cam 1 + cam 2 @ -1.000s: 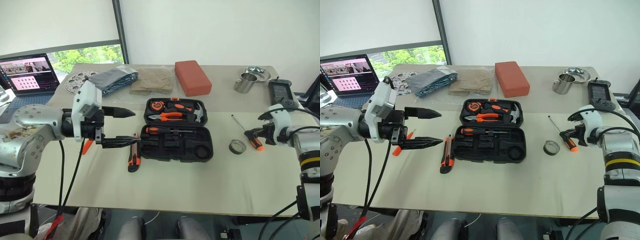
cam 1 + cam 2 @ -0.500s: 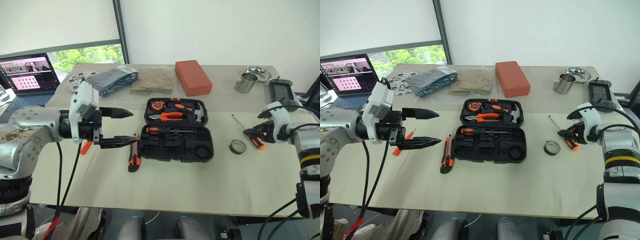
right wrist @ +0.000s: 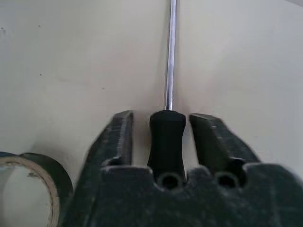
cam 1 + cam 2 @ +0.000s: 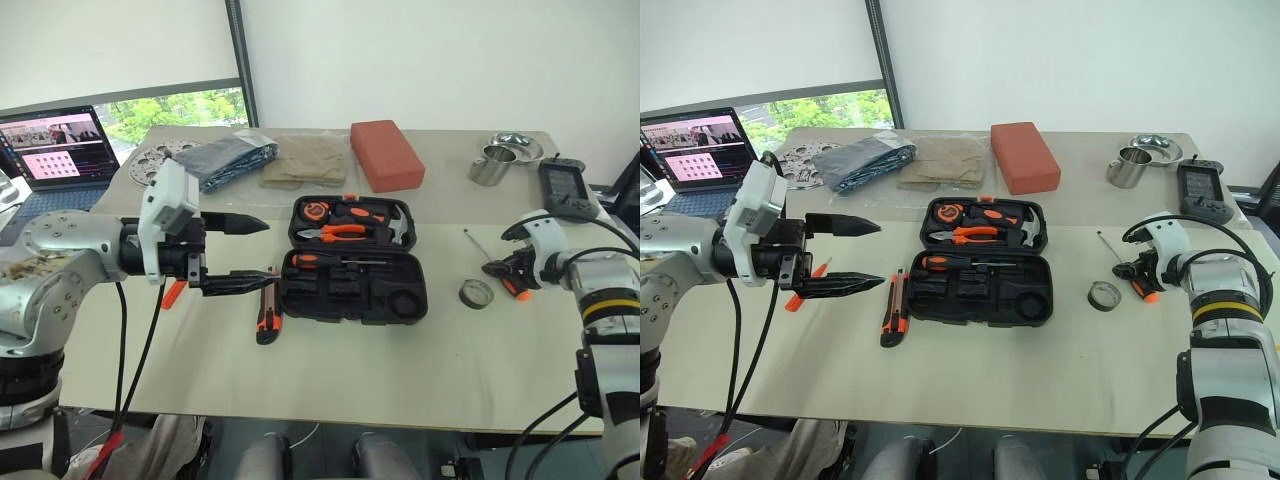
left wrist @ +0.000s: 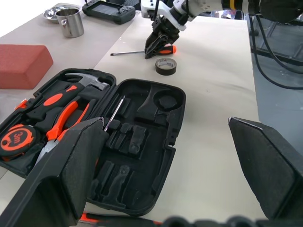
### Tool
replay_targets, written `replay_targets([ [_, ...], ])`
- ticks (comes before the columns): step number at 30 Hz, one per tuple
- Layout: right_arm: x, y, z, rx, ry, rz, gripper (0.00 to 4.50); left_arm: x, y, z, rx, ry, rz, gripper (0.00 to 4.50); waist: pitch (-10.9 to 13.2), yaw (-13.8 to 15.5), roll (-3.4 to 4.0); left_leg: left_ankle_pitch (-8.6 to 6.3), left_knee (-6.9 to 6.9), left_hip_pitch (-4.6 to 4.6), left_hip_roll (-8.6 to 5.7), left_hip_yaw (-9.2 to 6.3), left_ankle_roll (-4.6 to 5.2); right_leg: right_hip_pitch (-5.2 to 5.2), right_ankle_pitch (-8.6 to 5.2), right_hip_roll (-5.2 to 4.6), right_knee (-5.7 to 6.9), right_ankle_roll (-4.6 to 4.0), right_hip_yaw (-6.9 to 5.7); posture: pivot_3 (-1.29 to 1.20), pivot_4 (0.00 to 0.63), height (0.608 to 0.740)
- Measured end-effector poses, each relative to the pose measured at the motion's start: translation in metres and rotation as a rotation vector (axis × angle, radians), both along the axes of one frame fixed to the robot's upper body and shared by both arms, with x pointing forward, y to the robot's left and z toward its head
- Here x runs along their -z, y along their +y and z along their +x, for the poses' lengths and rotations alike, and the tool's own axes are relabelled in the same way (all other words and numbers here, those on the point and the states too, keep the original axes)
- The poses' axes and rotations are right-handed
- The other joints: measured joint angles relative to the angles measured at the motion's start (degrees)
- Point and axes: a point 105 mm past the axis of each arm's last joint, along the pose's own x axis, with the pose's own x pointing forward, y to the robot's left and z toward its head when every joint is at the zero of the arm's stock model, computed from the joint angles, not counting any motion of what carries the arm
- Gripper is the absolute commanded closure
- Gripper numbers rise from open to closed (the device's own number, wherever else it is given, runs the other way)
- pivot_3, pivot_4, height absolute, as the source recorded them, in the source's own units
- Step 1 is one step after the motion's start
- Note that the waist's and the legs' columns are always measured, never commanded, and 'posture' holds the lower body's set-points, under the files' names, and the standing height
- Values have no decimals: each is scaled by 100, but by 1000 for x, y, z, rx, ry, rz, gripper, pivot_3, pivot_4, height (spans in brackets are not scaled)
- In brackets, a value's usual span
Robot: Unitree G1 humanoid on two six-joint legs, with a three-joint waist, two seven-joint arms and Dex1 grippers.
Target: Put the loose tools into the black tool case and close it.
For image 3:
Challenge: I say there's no black-handled chrome screwdriver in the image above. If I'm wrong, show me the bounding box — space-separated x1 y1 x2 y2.
146 0 187 185

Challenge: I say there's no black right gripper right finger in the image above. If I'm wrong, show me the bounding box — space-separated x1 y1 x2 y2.
189 113 261 171

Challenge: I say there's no black tape roll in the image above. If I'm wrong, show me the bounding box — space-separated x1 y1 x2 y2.
0 152 74 227

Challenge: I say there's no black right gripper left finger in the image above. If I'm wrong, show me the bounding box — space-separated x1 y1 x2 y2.
82 110 134 170

